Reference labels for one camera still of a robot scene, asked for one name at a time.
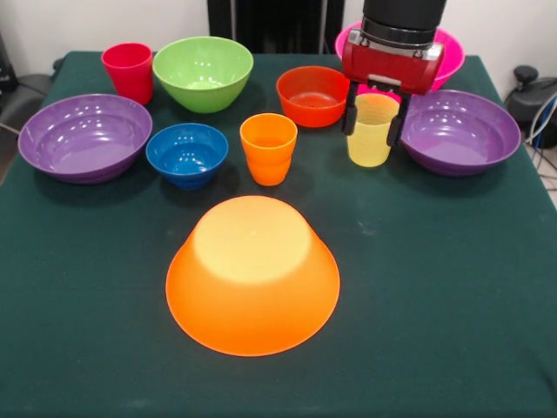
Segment purple plastic bowl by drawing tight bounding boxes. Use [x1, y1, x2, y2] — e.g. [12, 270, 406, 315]
[399, 90, 522, 178]
[17, 93, 154, 185]

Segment yellow plastic cup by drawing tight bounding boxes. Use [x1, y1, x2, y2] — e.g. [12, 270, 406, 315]
[346, 93, 400, 168]

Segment green plastic bowl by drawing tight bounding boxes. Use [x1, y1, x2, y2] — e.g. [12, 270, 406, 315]
[151, 36, 255, 115]

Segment red plastic cup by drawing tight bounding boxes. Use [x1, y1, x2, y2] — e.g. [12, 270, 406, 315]
[101, 42, 154, 106]

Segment large yellow-orange plastic bowl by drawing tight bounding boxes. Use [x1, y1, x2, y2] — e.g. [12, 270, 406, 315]
[165, 195, 342, 358]

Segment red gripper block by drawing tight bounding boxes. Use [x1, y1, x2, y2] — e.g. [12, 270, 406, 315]
[340, 39, 445, 149]

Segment black floor stand base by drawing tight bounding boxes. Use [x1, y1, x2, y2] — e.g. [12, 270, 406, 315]
[504, 64, 557, 127]
[0, 71, 57, 131]

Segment blue plastic bowl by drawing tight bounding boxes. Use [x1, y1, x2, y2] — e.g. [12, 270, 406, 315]
[144, 123, 230, 192]

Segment dark green table cloth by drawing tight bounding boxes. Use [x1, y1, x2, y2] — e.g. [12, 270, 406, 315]
[0, 51, 557, 418]

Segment large pink plastic bowl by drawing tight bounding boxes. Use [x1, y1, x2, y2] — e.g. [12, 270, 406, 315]
[334, 22, 466, 105]

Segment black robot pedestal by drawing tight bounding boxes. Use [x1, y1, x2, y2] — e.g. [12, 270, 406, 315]
[208, 0, 366, 55]

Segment red-orange plastic bowl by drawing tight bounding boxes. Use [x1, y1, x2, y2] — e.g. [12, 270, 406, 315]
[275, 65, 352, 129]

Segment orange plastic cup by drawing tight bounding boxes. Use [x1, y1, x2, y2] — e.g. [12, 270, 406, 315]
[238, 112, 299, 187]

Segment floor cable bundle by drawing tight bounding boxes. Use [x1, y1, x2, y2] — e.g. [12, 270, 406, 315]
[524, 93, 557, 175]

